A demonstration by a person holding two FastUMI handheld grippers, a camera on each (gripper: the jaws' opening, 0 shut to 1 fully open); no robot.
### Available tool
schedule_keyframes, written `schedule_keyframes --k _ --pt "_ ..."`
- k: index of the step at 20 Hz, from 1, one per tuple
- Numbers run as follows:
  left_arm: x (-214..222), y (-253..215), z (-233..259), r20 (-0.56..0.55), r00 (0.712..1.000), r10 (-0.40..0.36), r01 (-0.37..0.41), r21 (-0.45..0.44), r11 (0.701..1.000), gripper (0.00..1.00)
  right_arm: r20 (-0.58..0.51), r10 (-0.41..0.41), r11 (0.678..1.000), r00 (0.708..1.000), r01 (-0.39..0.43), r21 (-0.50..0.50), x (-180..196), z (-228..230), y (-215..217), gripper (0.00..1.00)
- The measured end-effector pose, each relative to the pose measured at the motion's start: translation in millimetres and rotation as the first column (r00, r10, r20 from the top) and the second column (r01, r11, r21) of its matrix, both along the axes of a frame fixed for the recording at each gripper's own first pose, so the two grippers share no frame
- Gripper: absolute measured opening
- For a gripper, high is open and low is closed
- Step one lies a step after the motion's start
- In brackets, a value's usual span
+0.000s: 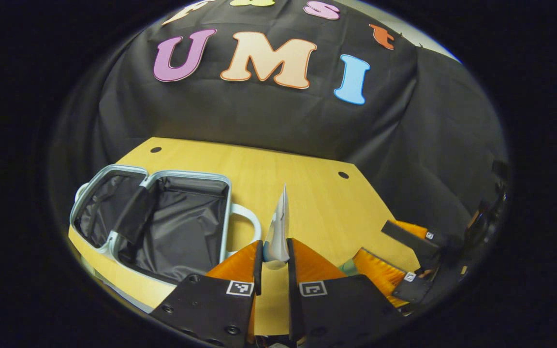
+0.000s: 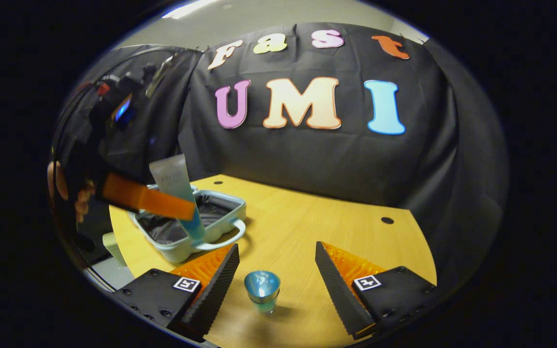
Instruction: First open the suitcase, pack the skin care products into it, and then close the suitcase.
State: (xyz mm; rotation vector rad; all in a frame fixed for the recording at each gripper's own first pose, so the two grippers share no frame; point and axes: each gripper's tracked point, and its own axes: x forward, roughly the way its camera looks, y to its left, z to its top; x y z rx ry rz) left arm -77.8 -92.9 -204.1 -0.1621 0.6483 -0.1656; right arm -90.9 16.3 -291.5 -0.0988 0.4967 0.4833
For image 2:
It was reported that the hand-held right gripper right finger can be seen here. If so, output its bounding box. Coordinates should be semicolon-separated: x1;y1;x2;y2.
315;241;438;340

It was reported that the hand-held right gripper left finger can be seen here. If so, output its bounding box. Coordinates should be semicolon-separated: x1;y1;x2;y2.
114;243;240;343

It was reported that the frosted tube with blue end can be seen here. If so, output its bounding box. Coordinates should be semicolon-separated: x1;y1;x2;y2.
149;154;206;245

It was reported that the small teal bottle blue cap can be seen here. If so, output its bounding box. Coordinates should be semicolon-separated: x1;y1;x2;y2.
244;270;281;316

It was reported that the light blue suitcase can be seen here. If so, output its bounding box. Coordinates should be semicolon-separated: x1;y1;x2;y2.
129;183;248;264

